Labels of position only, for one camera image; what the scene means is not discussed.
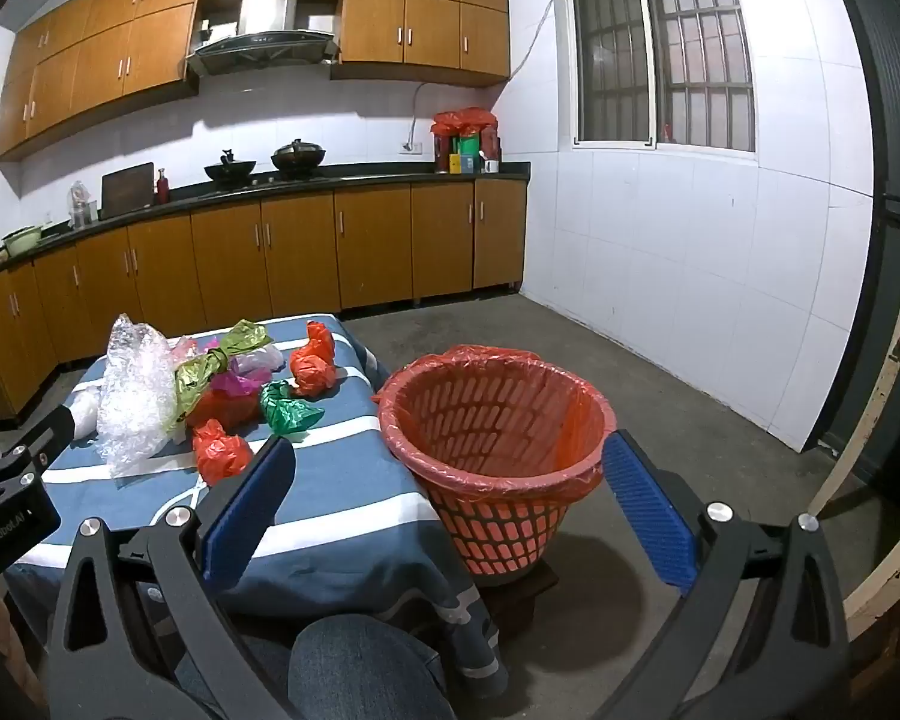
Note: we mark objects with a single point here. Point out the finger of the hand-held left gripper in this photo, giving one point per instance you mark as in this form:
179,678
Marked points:
45,431

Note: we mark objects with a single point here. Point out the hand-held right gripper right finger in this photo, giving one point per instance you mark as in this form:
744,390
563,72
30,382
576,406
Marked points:
645,517

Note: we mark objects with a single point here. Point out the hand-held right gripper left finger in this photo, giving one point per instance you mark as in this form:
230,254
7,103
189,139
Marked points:
247,510

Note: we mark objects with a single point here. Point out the large red plastic bag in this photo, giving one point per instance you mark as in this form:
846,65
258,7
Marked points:
221,409

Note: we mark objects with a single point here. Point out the red plastic basket with liner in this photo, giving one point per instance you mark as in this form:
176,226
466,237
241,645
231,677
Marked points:
495,420

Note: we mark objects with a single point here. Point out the clear bubble wrap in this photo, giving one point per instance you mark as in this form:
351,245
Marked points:
135,405

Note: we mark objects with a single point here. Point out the blue striped tablecloth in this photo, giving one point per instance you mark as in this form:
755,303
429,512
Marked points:
345,480

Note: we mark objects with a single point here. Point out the pink plastic bag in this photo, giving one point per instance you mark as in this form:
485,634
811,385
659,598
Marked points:
232,384

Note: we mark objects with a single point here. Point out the green and gold plastic bag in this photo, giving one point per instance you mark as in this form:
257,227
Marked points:
202,375

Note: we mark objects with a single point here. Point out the small red plastic bag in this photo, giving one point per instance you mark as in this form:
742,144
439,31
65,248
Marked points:
311,371

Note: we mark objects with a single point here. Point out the green pot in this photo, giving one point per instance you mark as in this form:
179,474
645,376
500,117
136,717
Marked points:
21,241

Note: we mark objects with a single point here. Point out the person's leg in jeans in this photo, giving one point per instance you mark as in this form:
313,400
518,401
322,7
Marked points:
360,667

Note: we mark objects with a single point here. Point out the clear plastic jar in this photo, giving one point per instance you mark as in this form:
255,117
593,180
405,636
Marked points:
82,208

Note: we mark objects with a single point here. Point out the dark wooden cutting board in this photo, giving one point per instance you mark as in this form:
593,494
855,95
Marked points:
127,189

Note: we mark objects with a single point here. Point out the red bottle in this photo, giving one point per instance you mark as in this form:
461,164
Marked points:
163,189

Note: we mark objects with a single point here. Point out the wooden lower kitchen cabinets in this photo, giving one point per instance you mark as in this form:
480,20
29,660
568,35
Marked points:
375,240

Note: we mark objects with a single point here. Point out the wooden kitchen cabinets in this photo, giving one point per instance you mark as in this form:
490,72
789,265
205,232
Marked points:
420,30
375,240

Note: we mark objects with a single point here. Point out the black wok with lid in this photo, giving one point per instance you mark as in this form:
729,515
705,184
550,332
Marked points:
298,157

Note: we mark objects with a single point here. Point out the dark red jar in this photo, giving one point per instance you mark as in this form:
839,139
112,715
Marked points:
442,154

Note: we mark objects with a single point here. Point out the green container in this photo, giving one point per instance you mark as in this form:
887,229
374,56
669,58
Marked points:
470,148

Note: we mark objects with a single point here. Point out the red bag on containers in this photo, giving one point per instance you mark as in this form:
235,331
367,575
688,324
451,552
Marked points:
461,121

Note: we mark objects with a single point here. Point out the steel range hood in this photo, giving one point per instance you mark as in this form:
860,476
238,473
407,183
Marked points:
259,49

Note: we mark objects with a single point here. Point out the dark door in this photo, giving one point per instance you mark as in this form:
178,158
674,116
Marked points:
892,127

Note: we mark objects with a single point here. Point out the barred window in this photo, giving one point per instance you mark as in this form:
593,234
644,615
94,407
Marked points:
622,52

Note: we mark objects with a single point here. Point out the wooden upper kitchen cabinets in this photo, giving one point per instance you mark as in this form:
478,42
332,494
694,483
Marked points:
420,30

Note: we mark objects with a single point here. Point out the wooden chair frame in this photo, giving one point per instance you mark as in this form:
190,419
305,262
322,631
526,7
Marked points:
877,405

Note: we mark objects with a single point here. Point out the wall power outlet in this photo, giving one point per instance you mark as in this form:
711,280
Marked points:
412,148

